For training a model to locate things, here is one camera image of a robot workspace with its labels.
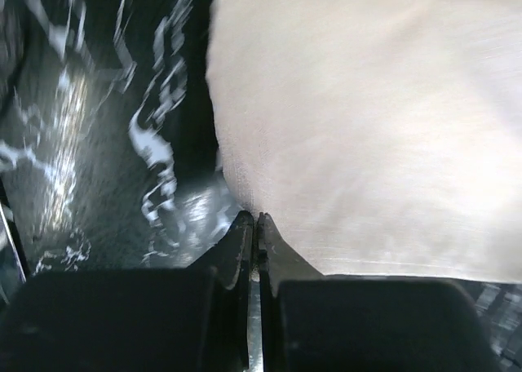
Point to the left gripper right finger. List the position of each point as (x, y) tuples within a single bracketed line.
[(278, 262)]

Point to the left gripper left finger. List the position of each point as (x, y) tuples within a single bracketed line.
[(225, 343)]

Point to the beige cloth napkin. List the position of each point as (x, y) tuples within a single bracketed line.
[(382, 136)]

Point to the black marbled table mat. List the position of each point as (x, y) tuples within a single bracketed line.
[(112, 184)]

